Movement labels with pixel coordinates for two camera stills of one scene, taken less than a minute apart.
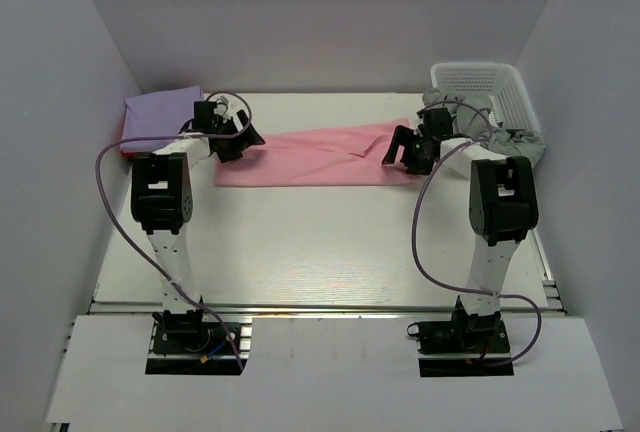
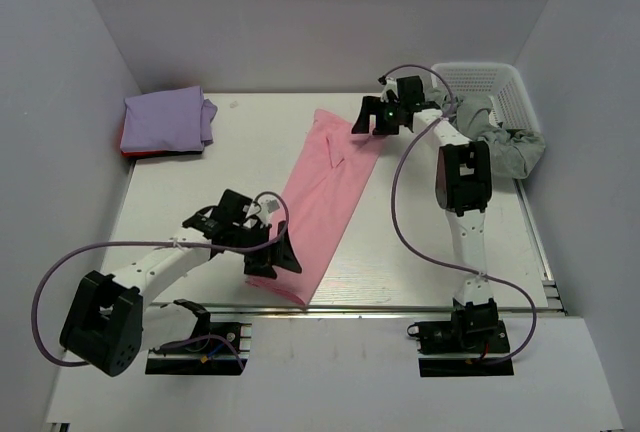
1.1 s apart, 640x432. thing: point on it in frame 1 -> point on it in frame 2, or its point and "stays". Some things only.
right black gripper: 409,144 -> 376,115
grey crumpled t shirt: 472,121 stays
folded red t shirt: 131,154 stays
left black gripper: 235,133 -> 270,253
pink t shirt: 345,157 -> 333,169
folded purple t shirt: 157,114 stays
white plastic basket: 502,84 stays
